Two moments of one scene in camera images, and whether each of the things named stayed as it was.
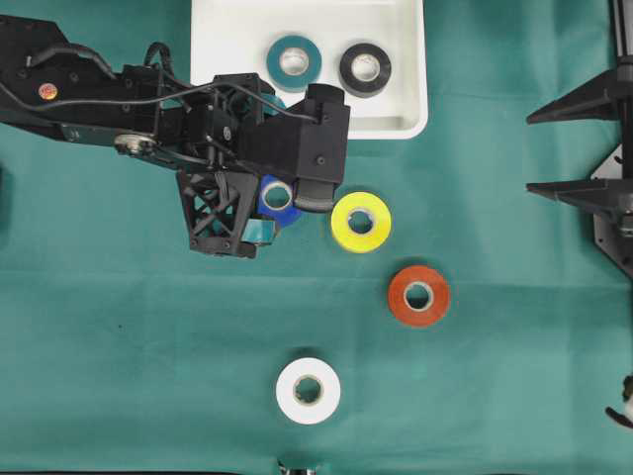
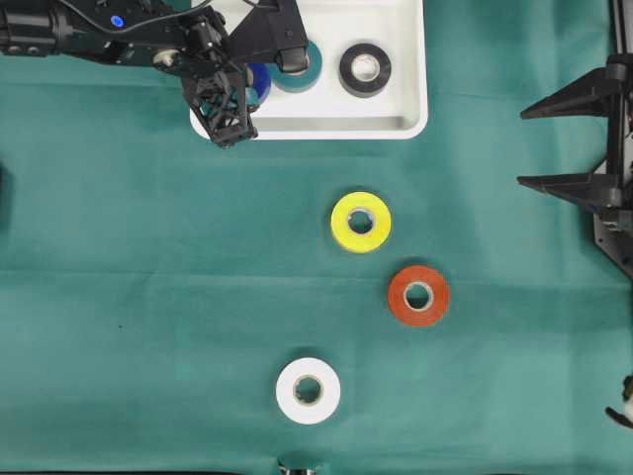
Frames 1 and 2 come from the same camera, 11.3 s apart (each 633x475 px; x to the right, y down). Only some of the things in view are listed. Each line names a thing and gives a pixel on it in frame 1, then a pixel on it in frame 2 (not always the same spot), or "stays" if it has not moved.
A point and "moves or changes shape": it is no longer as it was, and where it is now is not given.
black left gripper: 217,190 → 215,84
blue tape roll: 269,182 moves or changes shape
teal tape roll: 288,81 stays
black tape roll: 369,88 stays
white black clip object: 627,395 stays
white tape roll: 303,411 stays
